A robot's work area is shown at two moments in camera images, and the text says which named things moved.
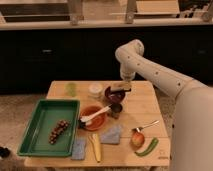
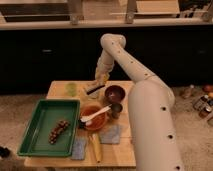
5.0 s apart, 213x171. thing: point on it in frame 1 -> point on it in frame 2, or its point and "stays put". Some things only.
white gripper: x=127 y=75 -> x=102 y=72
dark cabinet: x=31 y=58 stays put
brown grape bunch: x=61 y=125 stays put
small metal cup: x=115 y=109 stays put
